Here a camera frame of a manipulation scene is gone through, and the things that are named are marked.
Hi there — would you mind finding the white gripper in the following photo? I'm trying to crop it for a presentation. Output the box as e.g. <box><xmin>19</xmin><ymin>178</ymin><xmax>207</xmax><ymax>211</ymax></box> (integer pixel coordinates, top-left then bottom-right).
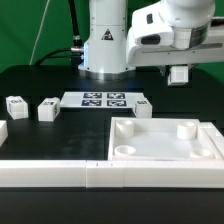
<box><xmin>126</xmin><ymin>26</ymin><xmax>224</xmax><ymax>76</ymax></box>

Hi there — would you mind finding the white square tabletop part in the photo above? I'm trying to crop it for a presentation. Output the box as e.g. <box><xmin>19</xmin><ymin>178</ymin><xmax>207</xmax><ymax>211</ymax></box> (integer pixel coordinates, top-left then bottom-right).
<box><xmin>108</xmin><ymin>117</ymin><xmax>224</xmax><ymax>161</ymax></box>

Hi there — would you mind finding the white right fence rail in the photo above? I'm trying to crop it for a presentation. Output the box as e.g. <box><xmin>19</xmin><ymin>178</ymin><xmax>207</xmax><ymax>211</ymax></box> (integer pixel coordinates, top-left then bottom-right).
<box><xmin>201</xmin><ymin>122</ymin><xmax>224</xmax><ymax>159</ymax></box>

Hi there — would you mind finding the white fence rail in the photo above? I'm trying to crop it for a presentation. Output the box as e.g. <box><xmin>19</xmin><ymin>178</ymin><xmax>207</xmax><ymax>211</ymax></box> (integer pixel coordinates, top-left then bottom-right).
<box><xmin>0</xmin><ymin>160</ymin><xmax>224</xmax><ymax>188</ymax></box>
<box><xmin>0</xmin><ymin>120</ymin><xmax>8</xmax><ymax>147</ymax></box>
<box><xmin>201</xmin><ymin>122</ymin><xmax>224</xmax><ymax>159</ymax></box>

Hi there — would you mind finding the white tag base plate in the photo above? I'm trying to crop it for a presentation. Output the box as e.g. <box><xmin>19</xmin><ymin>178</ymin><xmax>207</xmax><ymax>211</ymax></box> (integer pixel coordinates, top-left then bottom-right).
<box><xmin>60</xmin><ymin>92</ymin><xmax>144</xmax><ymax>108</ymax></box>

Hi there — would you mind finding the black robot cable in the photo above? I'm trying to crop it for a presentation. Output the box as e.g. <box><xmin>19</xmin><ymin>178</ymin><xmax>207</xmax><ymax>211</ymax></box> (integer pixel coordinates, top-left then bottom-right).
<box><xmin>34</xmin><ymin>0</ymin><xmax>88</xmax><ymax>67</ymax></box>

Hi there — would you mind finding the thin white cable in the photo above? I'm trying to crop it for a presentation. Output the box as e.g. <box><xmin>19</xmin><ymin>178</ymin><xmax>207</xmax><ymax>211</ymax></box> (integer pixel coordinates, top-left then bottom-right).
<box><xmin>29</xmin><ymin>0</ymin><xmax>52</xmax><ymax>66</ymax></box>

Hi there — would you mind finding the white left fence rail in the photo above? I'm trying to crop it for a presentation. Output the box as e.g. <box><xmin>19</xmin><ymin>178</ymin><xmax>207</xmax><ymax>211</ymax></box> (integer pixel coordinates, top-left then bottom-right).
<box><xmin>0</xmin><ymin>120</ymin><xmax>8</xmax><ymax>147</ymax></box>

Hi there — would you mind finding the white front fence rail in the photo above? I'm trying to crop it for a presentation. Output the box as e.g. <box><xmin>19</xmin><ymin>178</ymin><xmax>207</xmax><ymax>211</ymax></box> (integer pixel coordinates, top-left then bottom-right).
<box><xmin>0</xmin><ymin>160</ymin><xmax>224</xmax><ymax>188</ymax></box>

